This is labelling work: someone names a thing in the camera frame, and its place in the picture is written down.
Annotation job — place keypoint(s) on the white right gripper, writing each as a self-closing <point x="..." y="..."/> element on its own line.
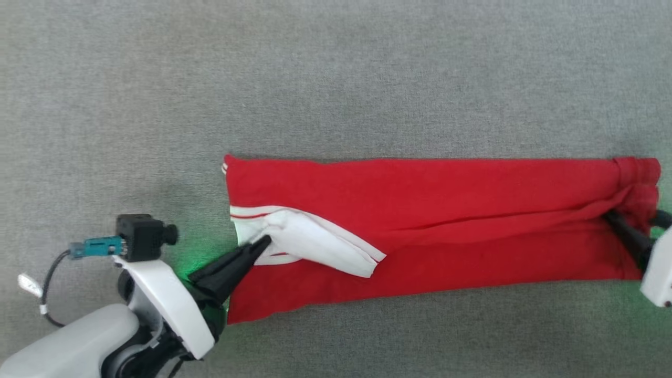
<point x="660" y="278"/>

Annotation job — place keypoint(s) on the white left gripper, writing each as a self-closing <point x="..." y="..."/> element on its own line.
<point x="170" y="307"/>

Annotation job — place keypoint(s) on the red and white sports garment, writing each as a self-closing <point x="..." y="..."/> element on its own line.
<point x="446" y="210"/>

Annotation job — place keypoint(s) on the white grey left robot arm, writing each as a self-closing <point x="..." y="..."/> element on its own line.
<point x="68" y="344"/>

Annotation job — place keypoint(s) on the grey fabric sofa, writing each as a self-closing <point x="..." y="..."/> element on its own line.
<point x="315" y="79"/>

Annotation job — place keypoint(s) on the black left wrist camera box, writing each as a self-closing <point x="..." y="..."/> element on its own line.
<point x="139" y="236"/>

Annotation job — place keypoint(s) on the teal left camera connector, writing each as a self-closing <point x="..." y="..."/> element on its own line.
<point x="97" y="247"/>

